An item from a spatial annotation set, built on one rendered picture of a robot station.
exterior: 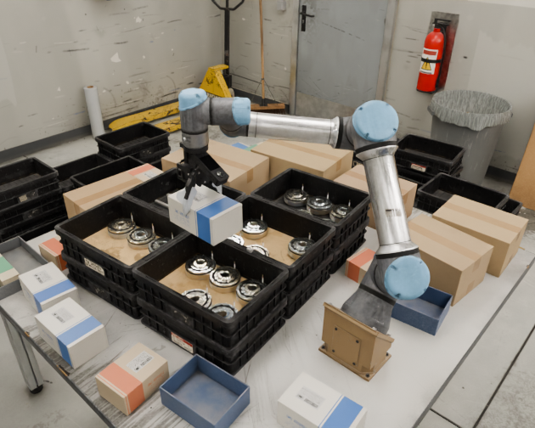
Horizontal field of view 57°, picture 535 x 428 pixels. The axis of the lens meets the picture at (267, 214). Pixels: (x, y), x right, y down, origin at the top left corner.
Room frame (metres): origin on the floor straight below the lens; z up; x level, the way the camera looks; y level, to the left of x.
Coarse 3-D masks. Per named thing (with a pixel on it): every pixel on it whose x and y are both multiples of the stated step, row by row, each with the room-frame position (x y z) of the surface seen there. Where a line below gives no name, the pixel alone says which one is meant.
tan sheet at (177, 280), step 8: (184, 264) 1.36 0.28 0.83; (176, 272) 1.32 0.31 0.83; (184, 272) 1.32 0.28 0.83; (160, 280) 1.27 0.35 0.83; (168, 280) 1.27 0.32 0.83; (176, 280) 1.27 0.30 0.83; (184, 280) 1.27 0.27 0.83; (192, 280) 1.27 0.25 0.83; (200, 280) 1.27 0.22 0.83; (208, 280) 1.27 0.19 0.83; (176, 288) 1.23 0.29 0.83; (184, 288) 1.23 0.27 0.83; (192, 288) 1.23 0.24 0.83; (200, 288) 1.23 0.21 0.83; (208, 288) 1.23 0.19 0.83; (216, 296) 1.19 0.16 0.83; (224, 296) 1.20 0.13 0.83; (232, 296) 1.20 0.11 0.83; (232, 304) 1.16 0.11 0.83; (240, 304) 1.16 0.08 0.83
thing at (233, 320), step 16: (176, 240) 1.36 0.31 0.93; (224, 240) 1.36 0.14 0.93; (256, 256) 1.28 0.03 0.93; (288, 272) 1.20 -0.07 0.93; (160, 288) 1.12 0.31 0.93; (272, 288) 1.13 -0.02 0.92; (192, 304) 1.05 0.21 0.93; (256, 304) 1.07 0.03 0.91; (224, 320) 0.98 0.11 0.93; (240, 320) 1.01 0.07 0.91
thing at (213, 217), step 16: (176, 192) 1.32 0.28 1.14; (208, 192) 1.32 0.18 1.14; (176, 208) 1.27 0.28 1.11; (192, 208) 1.23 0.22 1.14; (208, 208) 1.23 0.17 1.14; (224, 208) 1.23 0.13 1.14; (240, 208) 1.25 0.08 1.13; (192, 224) 1.23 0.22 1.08; (208, 224) 1.18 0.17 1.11; (224, 224) 1.20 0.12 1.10; (240, 224) 1.25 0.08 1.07; (208, 240) 1.18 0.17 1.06
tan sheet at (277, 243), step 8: (272, 232) 1.57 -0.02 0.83; (248, 240) 1.51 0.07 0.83; (256, 240) 1.51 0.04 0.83; (264, 240) 1.51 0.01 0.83; (272, 240) 1.51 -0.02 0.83; (280, 240) 1.51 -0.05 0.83; (288, 240) 1.51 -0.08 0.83; (272, 248) 1.46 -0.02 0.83; (280, 248) 1.46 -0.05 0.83; (272, 256) 1.41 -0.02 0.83; (280, 256) 1.41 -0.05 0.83; (288, 256) 1.41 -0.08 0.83; (288, 264) 1.37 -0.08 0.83
